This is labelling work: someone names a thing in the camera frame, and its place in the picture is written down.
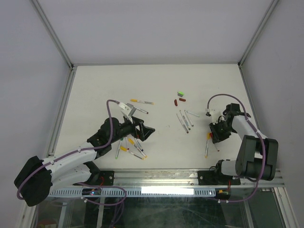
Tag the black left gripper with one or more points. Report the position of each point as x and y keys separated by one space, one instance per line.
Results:
x=147 y=130

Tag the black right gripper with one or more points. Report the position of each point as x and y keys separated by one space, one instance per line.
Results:
x=216 y=137

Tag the yellow cap marker group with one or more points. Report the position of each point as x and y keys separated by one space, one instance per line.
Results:
x=207 y=145

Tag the grey cap whiteboard marker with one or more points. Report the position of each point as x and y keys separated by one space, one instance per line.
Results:
x=189 y=119

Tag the white lime-tipped marker body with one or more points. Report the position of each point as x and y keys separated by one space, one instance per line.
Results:
x=191 y=113

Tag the brown cap marker pen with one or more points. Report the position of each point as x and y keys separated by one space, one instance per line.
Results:
x=185 y=120

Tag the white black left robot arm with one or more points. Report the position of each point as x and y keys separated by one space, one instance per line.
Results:
x=40 y=177

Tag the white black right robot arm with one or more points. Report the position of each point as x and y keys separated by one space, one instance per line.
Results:
x=257 y=156

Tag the magenta cap marker pen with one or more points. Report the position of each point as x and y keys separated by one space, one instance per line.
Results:
x=143 y=111

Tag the yellow cap marker pen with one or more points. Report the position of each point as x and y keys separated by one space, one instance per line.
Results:
x=142 y=102

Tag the green cap marker pen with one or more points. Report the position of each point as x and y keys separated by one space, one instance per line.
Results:
x=118 y=148

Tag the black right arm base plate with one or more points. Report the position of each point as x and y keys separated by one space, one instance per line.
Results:
x=210 y=177

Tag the aluminium frame rail front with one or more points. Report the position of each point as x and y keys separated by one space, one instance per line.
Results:
x=127 y=178

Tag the grey slotted cable duct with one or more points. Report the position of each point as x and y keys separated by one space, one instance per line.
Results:
x=156 y=191

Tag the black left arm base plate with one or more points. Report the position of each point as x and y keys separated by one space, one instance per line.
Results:
x=101 y=178

